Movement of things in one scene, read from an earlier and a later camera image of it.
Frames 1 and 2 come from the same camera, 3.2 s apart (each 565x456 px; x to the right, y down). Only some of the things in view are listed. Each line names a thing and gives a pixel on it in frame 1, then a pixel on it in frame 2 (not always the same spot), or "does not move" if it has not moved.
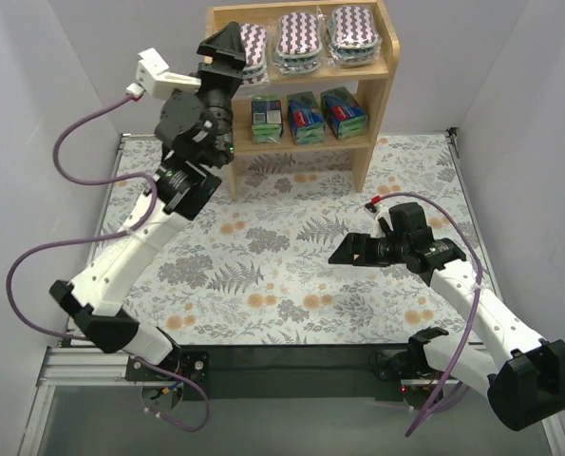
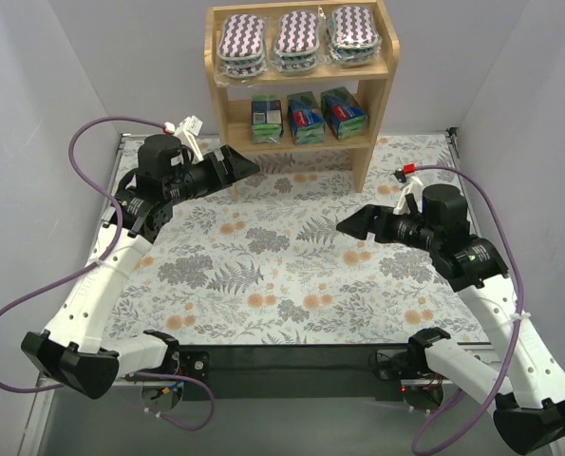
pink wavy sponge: [299, 46] does not move
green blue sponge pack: [266, 121] does not move
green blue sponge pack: [343, 114] does not move
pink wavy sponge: [351, 36] does not move
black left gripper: [221, 68] to [220, 167]
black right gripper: [367, 250] to [381, 225]
